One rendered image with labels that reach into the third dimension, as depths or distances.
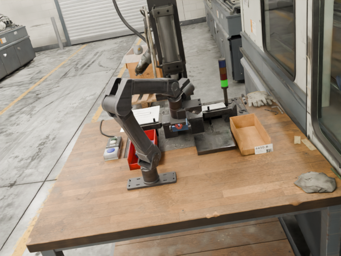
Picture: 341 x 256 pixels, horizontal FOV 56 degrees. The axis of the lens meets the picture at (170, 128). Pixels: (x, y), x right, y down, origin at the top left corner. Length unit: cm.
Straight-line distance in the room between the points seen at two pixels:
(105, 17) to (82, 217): 994
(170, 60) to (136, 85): 39
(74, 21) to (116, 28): 135
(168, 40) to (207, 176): 61
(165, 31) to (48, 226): 91
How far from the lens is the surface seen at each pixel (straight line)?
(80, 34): 1126
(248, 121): 160
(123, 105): 109
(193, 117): 159
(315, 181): 122
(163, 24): 146
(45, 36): 1172
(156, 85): 120
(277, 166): 132
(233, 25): 458
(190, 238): 203
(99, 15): 1101
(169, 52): 148
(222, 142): 146
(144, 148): 121
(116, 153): 154
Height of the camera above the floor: 164
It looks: 26 degrees down
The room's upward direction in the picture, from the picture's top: 11 degrees counter-clockwise
